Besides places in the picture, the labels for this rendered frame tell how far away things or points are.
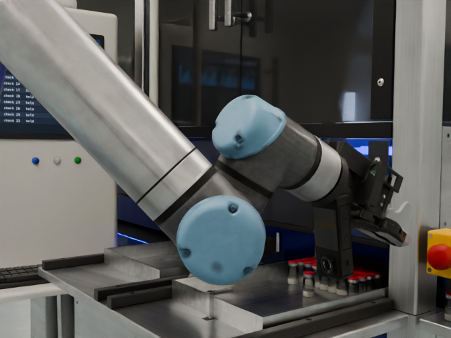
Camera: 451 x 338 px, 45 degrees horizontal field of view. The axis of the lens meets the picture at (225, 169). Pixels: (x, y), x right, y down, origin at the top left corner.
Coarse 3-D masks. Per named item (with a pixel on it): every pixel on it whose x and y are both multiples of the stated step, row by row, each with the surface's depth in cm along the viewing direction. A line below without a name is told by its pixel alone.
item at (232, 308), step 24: (288, 264) 118; (192, 288) 96; (216, 288) 107; (240, 288) 108; (264, 288) 108; (288, 288) 108; (384, 288) 97; (216, 312) 90; (240, 312) 85; (264, 312) 93; (288, 312) 83; (312, 312) 86
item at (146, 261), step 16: (112, 256) 126; (128, 256) 133; (144, 256) 136; (160, 256) 137; (176, 256) 137; (272, 256) 127; (128, 272) 120; (144, 272) 114; (160, 272) 109; (176, 272) 111
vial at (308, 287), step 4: (304, 276) 103; (308, 276) 102; (312, 276) 102; (304, 280) 103; (308, 280) 102; (312, 280) 102; (304, 284) 103; (308, 284) 102; (312, 284) 102; (304, 288) 103; (308, 288) 102; (312, 288) 102; (304, 292) 103; (308, 292) 102; (312, 292) 102; (308, 296) 102; (312, 296) 102
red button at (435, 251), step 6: (432, 246) 86; (438, 246) 85; (444, 246) 85; (432, 252) 85; (438, 252) 85; (444, 252) 84; (450, 252) 84; (432, 258) 85; (438, 258) 85; (444, 258) 84; (450, 258) 84; (432, 264) 86; (438, 264) 85; (444, 264) 84; (450, 264) 84
